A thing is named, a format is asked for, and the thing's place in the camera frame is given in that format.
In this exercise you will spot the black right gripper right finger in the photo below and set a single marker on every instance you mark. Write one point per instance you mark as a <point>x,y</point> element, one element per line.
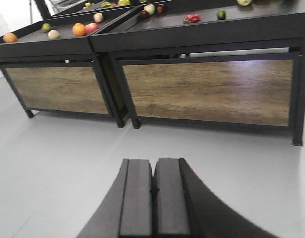
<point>184,207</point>

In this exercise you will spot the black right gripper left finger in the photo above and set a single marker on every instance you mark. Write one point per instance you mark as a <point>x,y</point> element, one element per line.
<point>126,210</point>

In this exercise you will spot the black wood fruit display stand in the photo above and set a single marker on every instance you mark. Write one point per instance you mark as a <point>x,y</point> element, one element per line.
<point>144,63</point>

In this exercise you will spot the orange fruit front right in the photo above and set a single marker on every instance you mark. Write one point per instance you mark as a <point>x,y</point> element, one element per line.
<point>78,29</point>

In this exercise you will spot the orange fruit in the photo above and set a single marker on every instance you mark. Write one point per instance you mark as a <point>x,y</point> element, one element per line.
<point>10,38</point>
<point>78,29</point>

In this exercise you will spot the orange fruit front left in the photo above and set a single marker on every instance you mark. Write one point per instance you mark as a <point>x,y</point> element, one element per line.
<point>10,38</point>

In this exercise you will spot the red apple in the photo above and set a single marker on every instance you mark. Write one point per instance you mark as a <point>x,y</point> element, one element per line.
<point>89,28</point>

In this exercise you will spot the red cherry tomato bunch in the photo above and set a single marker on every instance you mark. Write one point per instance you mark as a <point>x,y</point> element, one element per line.
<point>192,18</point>

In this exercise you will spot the green avocado front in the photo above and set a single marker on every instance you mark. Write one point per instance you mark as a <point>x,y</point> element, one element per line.
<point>221,15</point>

